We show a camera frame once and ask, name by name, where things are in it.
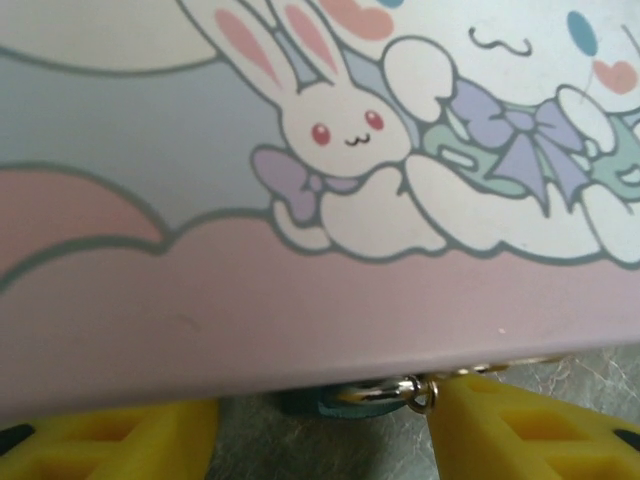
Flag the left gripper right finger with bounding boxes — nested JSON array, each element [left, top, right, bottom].
[[430, 372, 640, 480]]

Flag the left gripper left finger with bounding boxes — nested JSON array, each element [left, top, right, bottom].
[[0, 397, 222, 480]]

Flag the metal clasp with ring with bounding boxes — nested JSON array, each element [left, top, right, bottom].
[[276, 376, 419, 419]]

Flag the light blue cartoon pouch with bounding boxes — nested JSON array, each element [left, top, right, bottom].
[[0, 0, 640, 402]]

